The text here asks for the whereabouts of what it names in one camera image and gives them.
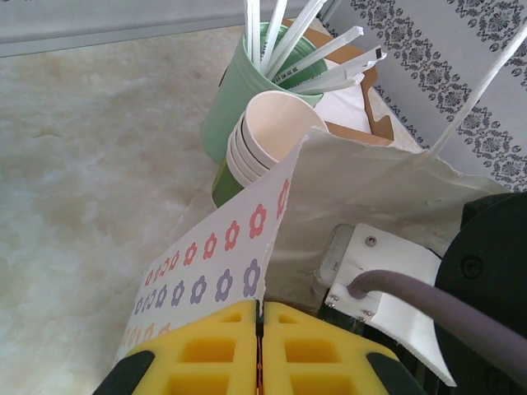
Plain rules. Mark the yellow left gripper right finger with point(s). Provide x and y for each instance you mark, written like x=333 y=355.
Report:
x=304 y=349

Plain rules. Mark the white napkin stack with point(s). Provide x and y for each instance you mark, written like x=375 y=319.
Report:
x=341 y=107

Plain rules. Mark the pale green straw tumbler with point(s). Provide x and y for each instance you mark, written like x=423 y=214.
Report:
x=222 y=115

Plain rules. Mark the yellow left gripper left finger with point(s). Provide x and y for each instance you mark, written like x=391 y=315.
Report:
x=214 y=349

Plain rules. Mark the brown cardboard napkin box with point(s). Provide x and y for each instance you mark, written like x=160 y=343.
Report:
x=350 y=49

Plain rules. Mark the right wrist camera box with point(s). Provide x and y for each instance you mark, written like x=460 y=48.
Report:
x=391 y=255

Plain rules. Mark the printed white paper bag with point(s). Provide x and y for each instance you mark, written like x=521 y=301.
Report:
x=370 y=185

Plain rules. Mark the stack of white paper cups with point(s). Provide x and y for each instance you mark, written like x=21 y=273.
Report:
x=284 y=127

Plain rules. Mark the white wrapped straw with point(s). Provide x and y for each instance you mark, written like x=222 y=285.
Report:
x=337 y=66
x=253 y=33
x=273 y=33
x=329 y=84
x=294 y=37
x=325 y=51

